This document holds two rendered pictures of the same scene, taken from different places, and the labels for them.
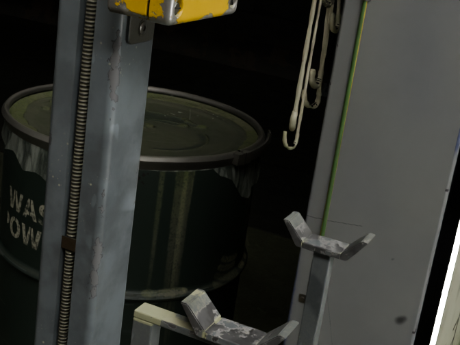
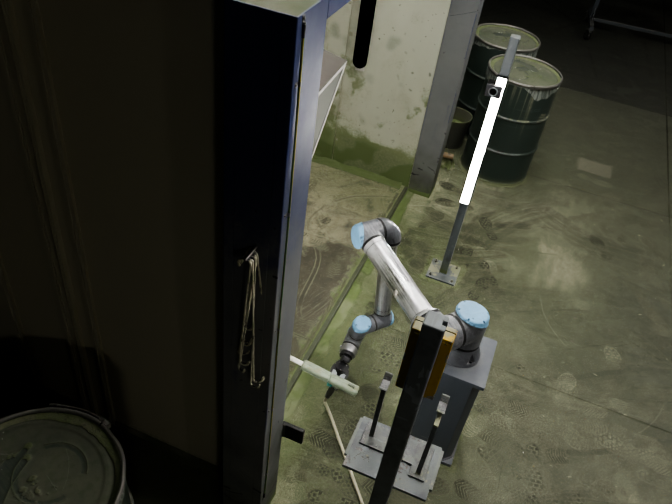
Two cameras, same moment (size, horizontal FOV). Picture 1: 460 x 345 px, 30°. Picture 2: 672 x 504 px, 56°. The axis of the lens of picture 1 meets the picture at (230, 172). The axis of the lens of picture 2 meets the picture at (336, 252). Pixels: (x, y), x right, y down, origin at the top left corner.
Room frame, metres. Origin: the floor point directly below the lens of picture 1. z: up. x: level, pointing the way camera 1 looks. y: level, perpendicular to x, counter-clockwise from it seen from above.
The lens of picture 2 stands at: (1.08, 1.23, 2.79)
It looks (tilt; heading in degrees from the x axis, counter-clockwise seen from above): 40 degrees down; 264
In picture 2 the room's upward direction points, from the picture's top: 9 degrees clockwise
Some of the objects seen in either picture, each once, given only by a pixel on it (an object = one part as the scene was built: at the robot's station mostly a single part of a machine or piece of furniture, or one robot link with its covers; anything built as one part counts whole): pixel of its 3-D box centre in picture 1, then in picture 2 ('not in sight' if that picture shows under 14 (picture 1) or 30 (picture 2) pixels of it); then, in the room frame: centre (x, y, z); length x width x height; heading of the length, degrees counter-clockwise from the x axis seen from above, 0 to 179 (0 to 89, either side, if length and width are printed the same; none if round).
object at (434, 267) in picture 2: not in sight; (443, 271); (0.03, -1.93, 0.01); 0.20 x 0.20 x 0.01; 68
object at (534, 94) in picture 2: not in sight; (508, 121); (-0.59, -3.34, 0.44); 0.59 x 0.58 x 0.89; 83
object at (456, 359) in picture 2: not in sight; (461, 344); (0.27, -0.67, 0.69); 0.19 x 0.19 x 0.10
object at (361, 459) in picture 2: not in sight; (393, 457); (0.64, -0.02, 0.78); 0.31 x 0.23 x 0.01; 158
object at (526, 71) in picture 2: not in sight; (524, 72); (-0.59, -3.34, 0.86); 0.54 x 0.54 x 0.01
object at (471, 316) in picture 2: not in sight; (467, 324); (0.27, -0.66, 0.83); 0.17 x 0.15 x 0.18; 30
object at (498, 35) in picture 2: not in sight; (506, 38); (-0.59, -3.99, 0.86); 0.54 x 0.54 x 0.01
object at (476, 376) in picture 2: not in sight; (443, 394); (0.27, -0.67, 0.32); 0.31 x 0.31 x 0.64; 68
